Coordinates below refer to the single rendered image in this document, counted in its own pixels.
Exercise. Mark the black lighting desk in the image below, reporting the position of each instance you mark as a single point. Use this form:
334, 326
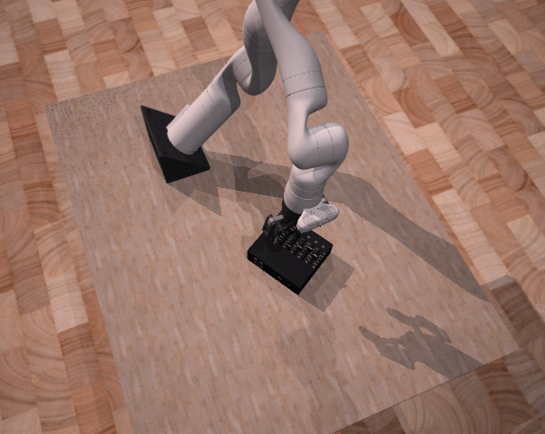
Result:
290, 261

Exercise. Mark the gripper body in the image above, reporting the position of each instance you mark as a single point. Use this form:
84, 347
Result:
288, 214

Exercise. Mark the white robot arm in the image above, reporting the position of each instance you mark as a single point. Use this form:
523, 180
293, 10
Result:
270, 40

